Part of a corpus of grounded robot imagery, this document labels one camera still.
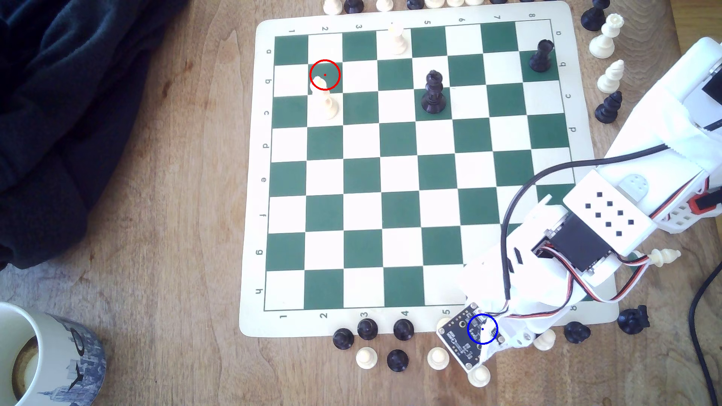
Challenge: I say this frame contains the black camera cable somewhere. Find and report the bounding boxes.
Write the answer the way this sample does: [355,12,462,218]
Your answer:
[500,144,672,317]

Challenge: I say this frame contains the white mug with skyline print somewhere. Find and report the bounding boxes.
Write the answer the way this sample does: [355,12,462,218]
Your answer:
[0,302,107,406]

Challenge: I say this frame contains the green and cream chess mat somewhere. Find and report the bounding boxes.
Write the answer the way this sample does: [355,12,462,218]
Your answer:
[238,1,620,339]

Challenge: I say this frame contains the black chess king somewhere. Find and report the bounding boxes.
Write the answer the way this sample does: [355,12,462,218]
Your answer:
[421,70,447,115]

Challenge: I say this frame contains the black camera circuit board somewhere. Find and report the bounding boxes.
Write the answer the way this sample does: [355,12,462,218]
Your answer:
[437,303,501,373]

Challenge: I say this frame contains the black chess bishop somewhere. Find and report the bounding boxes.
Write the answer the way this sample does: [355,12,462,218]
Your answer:
[595,91,623,124]

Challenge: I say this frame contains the black chess rook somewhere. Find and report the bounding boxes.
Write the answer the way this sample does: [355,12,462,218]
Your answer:
[529,39,556,73]

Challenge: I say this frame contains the red black white servo wires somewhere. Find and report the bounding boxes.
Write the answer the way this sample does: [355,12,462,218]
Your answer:
[491,242,651,330]

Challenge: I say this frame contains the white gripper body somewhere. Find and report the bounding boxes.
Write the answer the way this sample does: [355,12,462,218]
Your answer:
[460,204,589,355]

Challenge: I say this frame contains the dark navy cloth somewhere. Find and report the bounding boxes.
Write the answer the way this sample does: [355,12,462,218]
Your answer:
[0,0,190,270]

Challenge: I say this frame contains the white chess queen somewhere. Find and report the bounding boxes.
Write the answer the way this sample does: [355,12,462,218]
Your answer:
[589,14,625,59]

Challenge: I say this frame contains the red clamp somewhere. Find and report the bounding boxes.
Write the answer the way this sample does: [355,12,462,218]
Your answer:
[691,191,722,215]

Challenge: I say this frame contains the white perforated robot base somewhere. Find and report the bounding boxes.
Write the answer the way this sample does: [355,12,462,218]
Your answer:
[654,175,722,235]

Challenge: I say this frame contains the white chess bishop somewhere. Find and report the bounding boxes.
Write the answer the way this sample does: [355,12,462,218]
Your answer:
[311,75,340,120]
[648,248,681,267]
[597,59,626,94]

